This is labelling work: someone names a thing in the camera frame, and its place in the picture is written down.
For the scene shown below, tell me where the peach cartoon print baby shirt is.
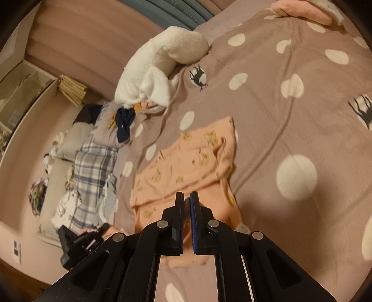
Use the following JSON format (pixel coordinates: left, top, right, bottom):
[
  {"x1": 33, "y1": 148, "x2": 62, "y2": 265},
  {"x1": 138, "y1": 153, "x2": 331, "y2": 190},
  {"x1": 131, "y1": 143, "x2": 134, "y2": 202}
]
[{"x1": 129, "y1": 116, "x2": 248, "y2": 269}]

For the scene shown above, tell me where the person left hand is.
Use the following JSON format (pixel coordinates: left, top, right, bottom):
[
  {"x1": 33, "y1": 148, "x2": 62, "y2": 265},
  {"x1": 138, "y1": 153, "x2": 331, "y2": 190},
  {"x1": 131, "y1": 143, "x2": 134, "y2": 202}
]
[{"x1": 75, "y1": 224, "x2": 123, "y2": 245}]

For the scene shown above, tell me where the white printed garment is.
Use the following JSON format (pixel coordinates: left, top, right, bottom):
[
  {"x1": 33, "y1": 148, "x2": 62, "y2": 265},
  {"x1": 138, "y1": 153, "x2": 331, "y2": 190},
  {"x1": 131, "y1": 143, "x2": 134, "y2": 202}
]
[{"x1": 50, "y1": 189, "x2": 82, "y2": 230}]

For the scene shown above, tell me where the grey blue ruffled garment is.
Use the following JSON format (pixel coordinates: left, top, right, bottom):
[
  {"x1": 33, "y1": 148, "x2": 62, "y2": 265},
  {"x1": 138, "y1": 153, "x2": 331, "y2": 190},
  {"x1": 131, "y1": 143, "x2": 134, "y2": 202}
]
[{"x1": 92, "y1": 174, "x2": 117, "y2": 228}]

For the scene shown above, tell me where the beige pillow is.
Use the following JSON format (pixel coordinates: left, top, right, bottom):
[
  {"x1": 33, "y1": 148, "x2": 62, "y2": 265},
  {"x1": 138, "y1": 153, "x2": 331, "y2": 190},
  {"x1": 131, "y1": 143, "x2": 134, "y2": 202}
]
[{"x1": 36, "y1": 122, "x2": 93, "y2": 247}]

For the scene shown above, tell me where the plaid blue white pillow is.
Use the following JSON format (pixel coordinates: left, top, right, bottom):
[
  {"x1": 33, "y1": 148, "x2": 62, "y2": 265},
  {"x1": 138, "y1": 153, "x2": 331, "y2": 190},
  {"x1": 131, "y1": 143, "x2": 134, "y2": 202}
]
[{"x1": 73, "y1": 135, "x2": 118, "y2": 229}]

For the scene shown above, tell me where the stuffed toys pile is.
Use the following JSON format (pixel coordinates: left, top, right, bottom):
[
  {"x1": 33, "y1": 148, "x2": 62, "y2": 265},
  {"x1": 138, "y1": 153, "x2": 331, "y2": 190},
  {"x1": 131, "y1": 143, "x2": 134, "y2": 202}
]
[{"x1": 43, "y1": 130, "x2": 68, "y2": 175}]

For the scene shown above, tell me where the mauve pillow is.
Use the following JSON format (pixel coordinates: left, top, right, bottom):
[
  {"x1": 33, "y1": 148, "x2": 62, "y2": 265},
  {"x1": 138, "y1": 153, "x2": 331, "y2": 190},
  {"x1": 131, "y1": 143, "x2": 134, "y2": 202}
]
[{"x1": 93, "y1": 101, "x2": 133, "y2": 148}]

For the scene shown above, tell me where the navy blue garment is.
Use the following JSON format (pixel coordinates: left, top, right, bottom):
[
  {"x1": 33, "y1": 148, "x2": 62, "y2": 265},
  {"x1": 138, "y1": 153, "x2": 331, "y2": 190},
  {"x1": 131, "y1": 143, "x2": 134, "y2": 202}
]
[{"x1": 115, "y1": 107, "x2": 136, "y2": 143}]

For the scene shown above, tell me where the yellow fringe hanging cloth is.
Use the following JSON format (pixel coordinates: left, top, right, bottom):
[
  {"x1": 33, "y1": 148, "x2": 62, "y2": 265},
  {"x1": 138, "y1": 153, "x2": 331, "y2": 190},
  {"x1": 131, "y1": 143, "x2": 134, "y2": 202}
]
[{"x1": 58, "y1": 75, "x2": 88, "y2": 106}]

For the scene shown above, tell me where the white plush goose toy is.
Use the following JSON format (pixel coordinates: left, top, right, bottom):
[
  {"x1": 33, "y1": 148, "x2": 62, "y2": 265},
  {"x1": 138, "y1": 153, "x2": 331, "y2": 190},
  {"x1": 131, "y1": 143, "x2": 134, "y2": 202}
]
[{"x1": 114, "y1": 26, "x2": 209, "y2": 109}]

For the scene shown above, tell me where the mauve polka dot blanket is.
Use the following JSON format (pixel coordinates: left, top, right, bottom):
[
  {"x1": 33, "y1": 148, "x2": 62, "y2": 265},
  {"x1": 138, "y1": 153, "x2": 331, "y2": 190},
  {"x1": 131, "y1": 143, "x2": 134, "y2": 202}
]
[{"x1": 114, "y1": 10, "x2": 371, "y2": 301}]

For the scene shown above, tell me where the pink curtain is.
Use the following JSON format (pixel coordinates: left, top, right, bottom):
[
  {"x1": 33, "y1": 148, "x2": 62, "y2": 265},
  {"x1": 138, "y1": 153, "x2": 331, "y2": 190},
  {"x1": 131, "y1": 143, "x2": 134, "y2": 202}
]
[{"x1": 26, "y1": 1, "x2": 162, "y2": 100}]

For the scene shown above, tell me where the teal curtain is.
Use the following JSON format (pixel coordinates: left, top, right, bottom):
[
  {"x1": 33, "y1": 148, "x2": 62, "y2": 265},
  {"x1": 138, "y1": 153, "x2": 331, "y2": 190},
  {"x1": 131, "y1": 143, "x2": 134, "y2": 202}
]
[{"x1": 120, "y1": 0, "x2": 213, "y2": 30}]

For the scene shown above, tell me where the pink folded garment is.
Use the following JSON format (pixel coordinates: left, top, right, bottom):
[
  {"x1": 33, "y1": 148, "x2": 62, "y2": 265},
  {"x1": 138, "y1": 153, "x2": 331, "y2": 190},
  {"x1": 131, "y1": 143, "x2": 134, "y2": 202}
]
[{"x1": 270, "y1": 0, "x2": 333, "y2": 26}]

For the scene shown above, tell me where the white folded cloth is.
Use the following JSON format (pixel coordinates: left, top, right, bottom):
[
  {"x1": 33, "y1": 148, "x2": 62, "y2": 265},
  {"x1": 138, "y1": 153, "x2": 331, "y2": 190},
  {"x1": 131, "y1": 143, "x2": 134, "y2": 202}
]
[{"x1": 308, "y1": 0, "x2": 344, "y2": 25}]

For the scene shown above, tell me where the wall power socket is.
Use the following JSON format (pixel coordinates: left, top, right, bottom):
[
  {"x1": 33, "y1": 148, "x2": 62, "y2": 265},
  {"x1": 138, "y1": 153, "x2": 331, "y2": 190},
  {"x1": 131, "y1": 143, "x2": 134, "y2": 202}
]
[{"x1": 13, "y1": 240, "x2": 21, "y2": 264}]

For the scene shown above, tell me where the white wall shelf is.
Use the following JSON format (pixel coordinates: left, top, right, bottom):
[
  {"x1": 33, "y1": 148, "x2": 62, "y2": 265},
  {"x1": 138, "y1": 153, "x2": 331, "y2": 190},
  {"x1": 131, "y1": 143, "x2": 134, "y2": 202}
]
[{"x1": 0, "y1": 59, "x2": 59, "y2": 163}]

